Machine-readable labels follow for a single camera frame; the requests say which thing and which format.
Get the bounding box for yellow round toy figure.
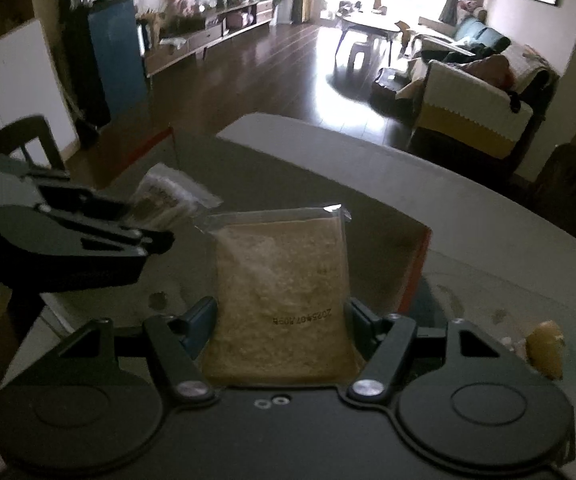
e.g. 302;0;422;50
526;320;565;380

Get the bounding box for red cardboard box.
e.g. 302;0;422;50
45;136;431;335

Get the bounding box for beige striped sofa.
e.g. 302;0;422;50
396;44;559;160

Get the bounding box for clear bag of brown flakes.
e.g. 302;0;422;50
198;204;364;386

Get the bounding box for wooden tv cabinet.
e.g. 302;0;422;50
142;0;275;79

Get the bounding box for black chair left side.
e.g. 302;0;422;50
0;115;66;171

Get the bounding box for teal sofa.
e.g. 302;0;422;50
411;15;512;63

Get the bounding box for blue cabinet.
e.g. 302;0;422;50
62;0;148;127

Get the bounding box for small clear snack packet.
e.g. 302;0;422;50
125;162;223;231

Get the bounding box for small grey stool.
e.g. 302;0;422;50
346;41;373;73

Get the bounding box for white coffee table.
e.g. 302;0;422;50
335;12;403;61

